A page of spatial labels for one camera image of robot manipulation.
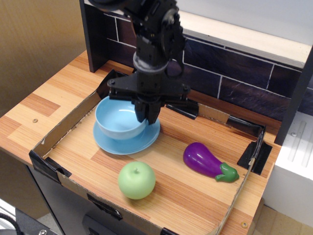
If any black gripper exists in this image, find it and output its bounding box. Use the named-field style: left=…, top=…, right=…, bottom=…
left=108, top=55, right=190, bottom=124

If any light blue bowl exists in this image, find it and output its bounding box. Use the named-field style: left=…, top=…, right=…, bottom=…
left=95, top=96, right=148, bottom=140

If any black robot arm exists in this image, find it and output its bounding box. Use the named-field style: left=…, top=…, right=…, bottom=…
left=91, top=0, right=190, bottom=124

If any light blue plate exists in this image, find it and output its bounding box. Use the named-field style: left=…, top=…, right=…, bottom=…
left=93, top=119, right=160, bottom=155

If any cardboard fence with black tape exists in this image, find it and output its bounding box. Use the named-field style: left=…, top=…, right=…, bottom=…
left=29, top=79, right=270, bottom=235

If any purple toy eggplant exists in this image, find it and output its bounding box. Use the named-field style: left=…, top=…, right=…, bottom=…
left=183, top=142, right=239, bottom=183

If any green toy apple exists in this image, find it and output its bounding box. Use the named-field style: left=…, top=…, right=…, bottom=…
left=118, top=162, right=156, bottom=200

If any white ribbed side unit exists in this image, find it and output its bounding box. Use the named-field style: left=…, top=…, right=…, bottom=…
left=263, top=112, right=313, bottom=227

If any black braided cable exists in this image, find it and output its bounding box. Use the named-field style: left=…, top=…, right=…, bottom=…
left=0, top=213, right=22, bottom=235

